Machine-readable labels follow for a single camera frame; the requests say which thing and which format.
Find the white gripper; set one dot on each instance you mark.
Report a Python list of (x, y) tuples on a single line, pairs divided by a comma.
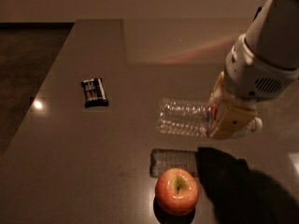
[(251, 76)]

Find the clear plastic water bottle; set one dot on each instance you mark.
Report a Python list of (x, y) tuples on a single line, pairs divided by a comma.
[(192, 118)]

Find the red yellow apple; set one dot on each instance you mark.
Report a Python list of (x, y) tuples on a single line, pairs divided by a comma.
[(176, 192)]

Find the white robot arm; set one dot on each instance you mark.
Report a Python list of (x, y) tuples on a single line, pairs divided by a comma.
[(274, 36)]

